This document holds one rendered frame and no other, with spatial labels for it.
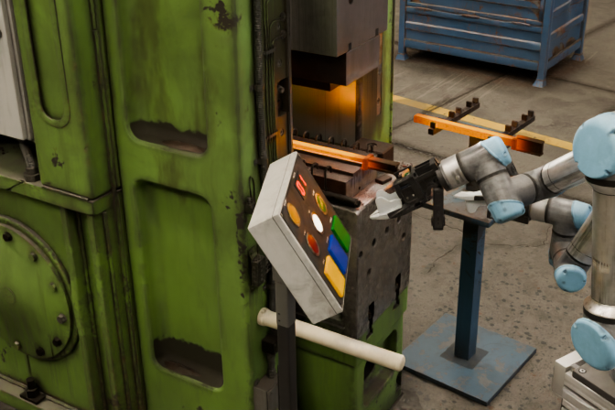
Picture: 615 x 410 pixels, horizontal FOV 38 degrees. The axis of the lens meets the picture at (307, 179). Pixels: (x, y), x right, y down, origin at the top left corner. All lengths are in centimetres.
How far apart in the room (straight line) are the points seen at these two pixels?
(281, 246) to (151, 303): 94
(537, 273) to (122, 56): 229
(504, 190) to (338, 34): 62
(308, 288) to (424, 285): 196
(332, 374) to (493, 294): 120
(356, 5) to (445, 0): 416
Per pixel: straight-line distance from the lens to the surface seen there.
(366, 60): 250
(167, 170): 247
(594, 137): 176
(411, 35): 674
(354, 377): 285
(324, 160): 264
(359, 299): 267
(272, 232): 191
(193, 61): 236
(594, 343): 191
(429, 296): 384
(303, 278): 196
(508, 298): 387
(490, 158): 207
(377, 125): 299
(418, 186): 210
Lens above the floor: 208
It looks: 25 degrees down
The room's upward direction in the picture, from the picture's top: 1 degrees counter-clockwise
